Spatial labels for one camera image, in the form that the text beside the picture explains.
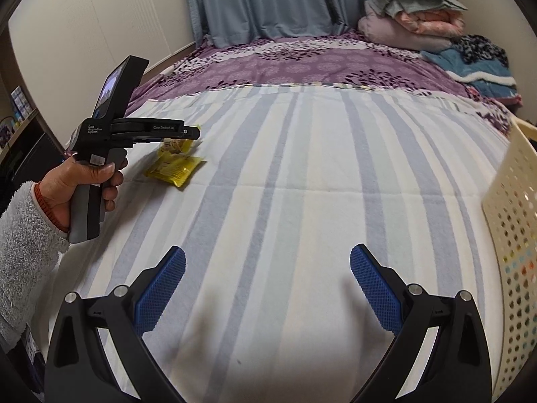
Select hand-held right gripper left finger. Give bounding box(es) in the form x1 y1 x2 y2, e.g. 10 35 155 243
44 245 186 403

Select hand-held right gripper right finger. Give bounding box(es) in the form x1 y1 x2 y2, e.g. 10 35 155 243
350 243 491 403

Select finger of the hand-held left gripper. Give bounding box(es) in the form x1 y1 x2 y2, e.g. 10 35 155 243
145 123 201 142

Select cream perforated plastic basket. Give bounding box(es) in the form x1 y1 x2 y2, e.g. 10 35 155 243
482 115 537 401

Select person's left forearm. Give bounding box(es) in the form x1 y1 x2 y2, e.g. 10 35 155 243
0 180 72 357

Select person's left hand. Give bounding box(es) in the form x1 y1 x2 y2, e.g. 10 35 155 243
36 153 129 233

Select yellow snack packet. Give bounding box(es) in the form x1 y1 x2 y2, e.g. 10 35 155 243
144 154 207 188

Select white wardrobe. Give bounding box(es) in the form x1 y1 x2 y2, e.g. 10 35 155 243
8 0 198 110

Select blue white boxes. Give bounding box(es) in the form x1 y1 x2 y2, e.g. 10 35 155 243
10 86 34 124

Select wooden shelf unit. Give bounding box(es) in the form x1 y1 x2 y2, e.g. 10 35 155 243
0 71 68 202

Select striped blanket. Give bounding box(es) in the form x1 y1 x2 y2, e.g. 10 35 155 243
25 82 512 403

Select purple floral bedsheet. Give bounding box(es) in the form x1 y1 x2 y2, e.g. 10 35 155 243
63 29 515 156

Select blue-grey curtain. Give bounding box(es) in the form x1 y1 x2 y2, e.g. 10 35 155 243
180 0 445 49

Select blue fleece garment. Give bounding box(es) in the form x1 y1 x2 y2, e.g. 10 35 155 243
420 48 523 105

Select leopard print cloth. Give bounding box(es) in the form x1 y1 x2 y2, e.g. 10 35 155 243
451 34 510 68

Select pink patterned folded quilt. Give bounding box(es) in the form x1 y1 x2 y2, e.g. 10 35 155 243
392 8 464 38

